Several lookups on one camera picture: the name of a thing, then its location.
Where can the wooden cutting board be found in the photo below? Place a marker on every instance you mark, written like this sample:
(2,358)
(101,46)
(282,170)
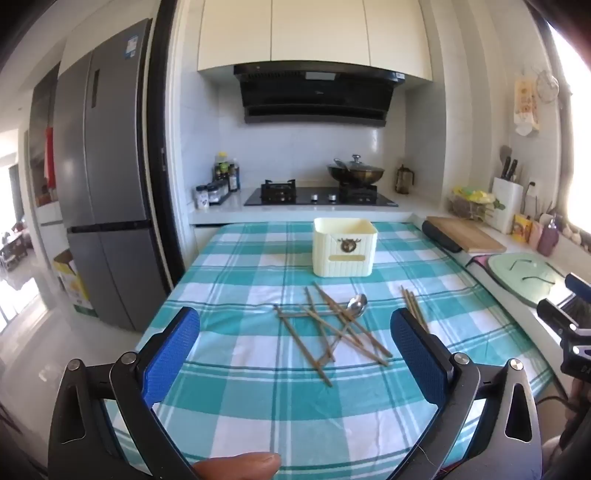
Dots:
(466,233)

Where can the person's left hand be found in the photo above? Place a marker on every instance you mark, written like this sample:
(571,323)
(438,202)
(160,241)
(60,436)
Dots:
(240,466)

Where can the dark sauce bottle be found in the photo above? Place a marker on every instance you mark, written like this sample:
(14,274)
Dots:
(234,177)

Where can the glass pitcher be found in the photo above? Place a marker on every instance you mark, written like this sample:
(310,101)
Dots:
(405,181)

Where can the glass wok lid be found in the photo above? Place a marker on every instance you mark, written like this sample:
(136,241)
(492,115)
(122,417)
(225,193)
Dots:
(354,165)

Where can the pink soap bottle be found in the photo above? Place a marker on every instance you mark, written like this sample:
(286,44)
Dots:
(548,237)

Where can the pink cloth with black trim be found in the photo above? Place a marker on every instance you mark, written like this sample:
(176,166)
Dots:
(478,265)

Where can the white seasoning jar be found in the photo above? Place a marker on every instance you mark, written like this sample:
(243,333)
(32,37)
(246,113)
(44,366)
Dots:
(202,198)

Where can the yellow cap sauce bottle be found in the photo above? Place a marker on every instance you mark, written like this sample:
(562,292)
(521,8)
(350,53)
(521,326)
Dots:
(222,170)

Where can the black range hood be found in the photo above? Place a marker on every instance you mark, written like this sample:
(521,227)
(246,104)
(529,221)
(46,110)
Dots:
(318,99)

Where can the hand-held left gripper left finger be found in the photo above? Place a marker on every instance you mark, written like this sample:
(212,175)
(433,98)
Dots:
(173,350)

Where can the dark wok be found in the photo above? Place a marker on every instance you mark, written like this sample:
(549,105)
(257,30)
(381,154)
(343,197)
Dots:
(355,177)

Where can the printed wall hanging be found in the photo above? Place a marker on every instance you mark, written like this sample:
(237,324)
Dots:
(525,104)

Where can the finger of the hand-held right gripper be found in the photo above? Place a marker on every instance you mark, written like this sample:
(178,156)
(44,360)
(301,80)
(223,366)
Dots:
(579,284)
(558,316)

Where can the yellow packet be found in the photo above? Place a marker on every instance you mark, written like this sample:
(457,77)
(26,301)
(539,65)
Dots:
(522,227)

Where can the cream wall cabinet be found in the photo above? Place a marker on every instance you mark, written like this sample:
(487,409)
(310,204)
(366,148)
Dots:
(314,32)

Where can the grey refrigerator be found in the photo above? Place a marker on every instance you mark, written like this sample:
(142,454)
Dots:
(111,161)

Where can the white knife block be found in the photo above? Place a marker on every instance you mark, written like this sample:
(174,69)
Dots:
(505,205)

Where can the grey spatula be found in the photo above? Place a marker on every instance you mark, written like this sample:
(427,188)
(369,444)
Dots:
(505,154)

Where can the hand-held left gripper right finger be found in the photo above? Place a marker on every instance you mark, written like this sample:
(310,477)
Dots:
(415,355)

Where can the yellow cardboard box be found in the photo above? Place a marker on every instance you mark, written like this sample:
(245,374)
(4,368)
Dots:
(74,286)

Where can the black gas stove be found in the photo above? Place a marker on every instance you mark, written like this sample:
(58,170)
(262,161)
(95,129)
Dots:
(314,197)

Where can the green round board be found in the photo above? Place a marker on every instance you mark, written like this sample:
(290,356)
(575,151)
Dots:
(521,277)

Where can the cream plastic utensil holder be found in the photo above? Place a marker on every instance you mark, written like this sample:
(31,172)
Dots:
(344,251)

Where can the basket with yellow cloths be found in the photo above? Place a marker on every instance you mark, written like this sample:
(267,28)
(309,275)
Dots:
(471,201)

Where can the bunch of wooden chopsticks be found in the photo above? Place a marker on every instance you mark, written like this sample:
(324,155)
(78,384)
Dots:
(323,330)

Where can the teal checked tablecloth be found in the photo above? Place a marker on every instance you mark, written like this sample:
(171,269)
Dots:
(258,406)

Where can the metal spoon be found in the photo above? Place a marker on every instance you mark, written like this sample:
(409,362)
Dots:
(356,304)

